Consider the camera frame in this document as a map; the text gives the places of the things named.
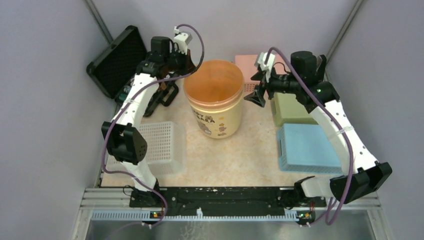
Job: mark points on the green plastic basket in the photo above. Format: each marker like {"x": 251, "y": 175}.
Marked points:
{"x": 287, "y": 110}

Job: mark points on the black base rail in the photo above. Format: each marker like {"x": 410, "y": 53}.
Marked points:
{"x": 224, "y": 201}

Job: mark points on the orange capybara bucket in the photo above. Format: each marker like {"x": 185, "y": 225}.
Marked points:
{"x": 215, "y": 94}

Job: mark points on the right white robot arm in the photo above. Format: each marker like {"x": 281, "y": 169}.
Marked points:
{"x": 362, "y": 173}

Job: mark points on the blue plastic basket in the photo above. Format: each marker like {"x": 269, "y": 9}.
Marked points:
{"x": 304, "y": 148}

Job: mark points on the black case with parts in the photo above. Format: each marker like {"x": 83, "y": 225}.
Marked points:
{"x": 116, "y": 67}

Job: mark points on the pink plastic basket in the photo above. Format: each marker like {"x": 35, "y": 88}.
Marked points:
{"x": 246, "y": 63}

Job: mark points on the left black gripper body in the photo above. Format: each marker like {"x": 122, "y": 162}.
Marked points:
{"x": 177, "y": 62}

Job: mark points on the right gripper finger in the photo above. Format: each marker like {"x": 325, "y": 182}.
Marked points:
{"x": 257, "y": 96}
{"x": 260, "y": 78}

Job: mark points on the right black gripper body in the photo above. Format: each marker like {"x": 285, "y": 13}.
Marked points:
{"x": 280, "y": 83}

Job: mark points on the white slotted cable duct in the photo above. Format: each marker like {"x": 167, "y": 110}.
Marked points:
{"x": 147, "y": 216}

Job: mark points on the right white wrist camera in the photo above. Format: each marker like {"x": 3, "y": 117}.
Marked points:
{"x": 265, "y": 62}

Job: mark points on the white perforated plastic basket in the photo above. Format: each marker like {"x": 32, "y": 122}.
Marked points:
{"x": 148, "y": 150}

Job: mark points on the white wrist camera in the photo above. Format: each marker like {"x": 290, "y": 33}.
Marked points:
{"x": 182, "y": 40}
{"x": 265, "y": 62}

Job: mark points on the black and brown stand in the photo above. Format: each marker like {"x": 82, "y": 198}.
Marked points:
{"x": 321, "y": 61}

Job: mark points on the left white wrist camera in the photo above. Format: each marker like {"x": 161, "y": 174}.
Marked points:
{"x": 182, "y": 40}

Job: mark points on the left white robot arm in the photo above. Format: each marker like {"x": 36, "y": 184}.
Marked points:
{"x": 131, "y": 112}

